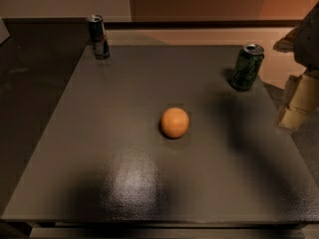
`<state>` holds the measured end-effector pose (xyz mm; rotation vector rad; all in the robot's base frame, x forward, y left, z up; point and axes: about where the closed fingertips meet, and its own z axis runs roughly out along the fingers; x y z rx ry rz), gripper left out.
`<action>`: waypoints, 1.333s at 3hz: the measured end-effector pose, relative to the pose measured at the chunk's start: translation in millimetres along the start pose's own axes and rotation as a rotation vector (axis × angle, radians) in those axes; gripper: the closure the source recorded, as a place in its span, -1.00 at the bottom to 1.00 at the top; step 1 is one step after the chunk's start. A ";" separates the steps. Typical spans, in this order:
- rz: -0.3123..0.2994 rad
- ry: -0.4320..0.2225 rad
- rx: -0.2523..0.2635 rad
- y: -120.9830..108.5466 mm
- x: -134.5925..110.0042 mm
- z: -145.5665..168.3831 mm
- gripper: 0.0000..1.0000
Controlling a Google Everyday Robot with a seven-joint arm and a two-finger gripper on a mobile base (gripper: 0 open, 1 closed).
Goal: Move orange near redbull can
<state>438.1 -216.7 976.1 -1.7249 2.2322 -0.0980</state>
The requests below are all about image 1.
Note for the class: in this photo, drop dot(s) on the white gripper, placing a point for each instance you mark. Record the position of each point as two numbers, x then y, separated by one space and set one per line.
309 42

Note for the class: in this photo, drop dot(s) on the orange fruit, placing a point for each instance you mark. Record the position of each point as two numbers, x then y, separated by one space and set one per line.
174 123

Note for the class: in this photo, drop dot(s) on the green soda can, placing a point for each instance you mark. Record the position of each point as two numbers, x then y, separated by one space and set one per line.
247 66

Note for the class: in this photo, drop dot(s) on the red bull can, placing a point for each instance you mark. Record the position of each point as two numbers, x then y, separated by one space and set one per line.
98 36

